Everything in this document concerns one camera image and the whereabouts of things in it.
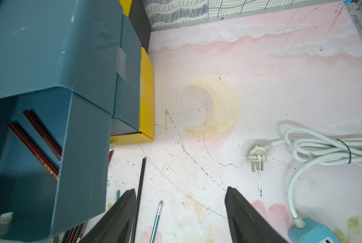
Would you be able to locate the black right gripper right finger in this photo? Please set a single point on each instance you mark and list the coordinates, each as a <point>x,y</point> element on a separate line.
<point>246,224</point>

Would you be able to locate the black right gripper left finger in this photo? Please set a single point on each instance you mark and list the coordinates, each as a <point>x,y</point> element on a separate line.
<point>116,225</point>

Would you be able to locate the red black pencil long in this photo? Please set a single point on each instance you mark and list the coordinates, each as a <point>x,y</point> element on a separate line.
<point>34,148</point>

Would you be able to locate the teal drawer cabinet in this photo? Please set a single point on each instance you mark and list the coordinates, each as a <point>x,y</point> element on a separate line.
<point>89,47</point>

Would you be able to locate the yellow bottom drawer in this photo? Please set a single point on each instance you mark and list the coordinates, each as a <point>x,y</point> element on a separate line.
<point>145,132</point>

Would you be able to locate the black pencil cluster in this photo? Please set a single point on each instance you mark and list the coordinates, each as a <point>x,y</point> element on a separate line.
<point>79,232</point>
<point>67,235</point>

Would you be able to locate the grey pencil right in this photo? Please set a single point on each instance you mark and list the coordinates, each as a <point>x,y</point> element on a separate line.
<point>156,222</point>

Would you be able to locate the black pencil left cluster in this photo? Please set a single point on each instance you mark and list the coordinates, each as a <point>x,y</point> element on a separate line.
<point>67,235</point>

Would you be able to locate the teal power strip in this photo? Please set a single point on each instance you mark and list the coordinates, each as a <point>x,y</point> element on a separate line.
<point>311,232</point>

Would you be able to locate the white power plug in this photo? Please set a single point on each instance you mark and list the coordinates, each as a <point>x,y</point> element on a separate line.
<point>257,156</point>

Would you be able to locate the yellow black toolbox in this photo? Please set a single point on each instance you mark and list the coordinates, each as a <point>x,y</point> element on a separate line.
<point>135,11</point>

